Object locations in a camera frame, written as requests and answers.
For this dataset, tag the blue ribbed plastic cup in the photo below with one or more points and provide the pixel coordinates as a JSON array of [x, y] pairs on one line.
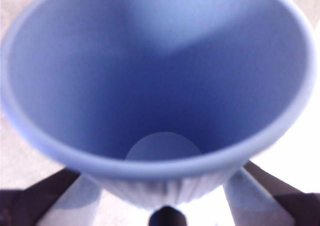
[[155, 73]]

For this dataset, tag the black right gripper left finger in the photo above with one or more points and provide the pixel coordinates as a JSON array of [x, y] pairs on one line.
[[27, 203]]

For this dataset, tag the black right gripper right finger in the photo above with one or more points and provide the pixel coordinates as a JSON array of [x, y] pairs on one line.
[[300, 203]]

